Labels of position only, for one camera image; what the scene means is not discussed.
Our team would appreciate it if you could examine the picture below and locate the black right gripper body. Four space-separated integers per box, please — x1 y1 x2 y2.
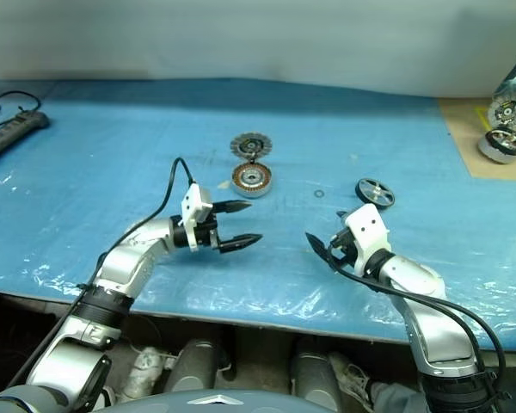
329 226 359 269

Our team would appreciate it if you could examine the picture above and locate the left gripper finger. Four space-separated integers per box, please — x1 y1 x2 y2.
218 233 265 254
212 199 253 215

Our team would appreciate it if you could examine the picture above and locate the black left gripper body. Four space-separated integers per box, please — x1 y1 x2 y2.
195 214 222 251

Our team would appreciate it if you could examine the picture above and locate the silver round rotor housing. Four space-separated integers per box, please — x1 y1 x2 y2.
354 176 396 208

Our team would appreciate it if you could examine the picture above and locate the motor stator with copper windings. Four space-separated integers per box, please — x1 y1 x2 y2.
230 163 273 200

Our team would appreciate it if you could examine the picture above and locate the finned metal motor disc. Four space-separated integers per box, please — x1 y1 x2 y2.
230 133 276 162
487 96 516 128

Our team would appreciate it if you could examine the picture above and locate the assembled silver motor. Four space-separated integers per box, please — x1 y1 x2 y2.
477 126 516 165

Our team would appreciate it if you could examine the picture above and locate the blue table mat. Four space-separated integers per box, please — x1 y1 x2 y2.
0 77 516 346

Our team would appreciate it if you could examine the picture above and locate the dark grey rounded cylinder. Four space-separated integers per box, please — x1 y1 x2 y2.
289 338 346 409
170 338 225 398

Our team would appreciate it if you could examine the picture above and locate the white sneaker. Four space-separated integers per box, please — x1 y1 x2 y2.
328 351 397 410
123 345 178 400

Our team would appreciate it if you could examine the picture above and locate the brown cardboard sheet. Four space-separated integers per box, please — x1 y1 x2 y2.
437 96 516 182

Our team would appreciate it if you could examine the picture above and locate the grey trouser leg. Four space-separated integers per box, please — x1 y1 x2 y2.
368 379 427 413

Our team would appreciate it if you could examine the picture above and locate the grey robot torso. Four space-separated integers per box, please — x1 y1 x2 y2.
115 388 354 413

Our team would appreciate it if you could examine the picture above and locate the dark grey power strip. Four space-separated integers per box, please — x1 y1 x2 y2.
0 112 51 170

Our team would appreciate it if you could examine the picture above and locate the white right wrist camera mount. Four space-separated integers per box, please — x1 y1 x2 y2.
342 203 392 277

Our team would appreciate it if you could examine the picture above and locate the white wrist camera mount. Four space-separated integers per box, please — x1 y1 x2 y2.
342 203 392 277
179 183 215 253

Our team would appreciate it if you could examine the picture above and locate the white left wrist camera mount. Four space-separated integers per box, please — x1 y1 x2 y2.
179 183 215 253

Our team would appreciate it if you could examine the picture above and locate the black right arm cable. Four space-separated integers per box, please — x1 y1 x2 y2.
331 256 507 392

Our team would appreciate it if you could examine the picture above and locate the black power strip cable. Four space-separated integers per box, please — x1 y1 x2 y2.
0 90 43 130

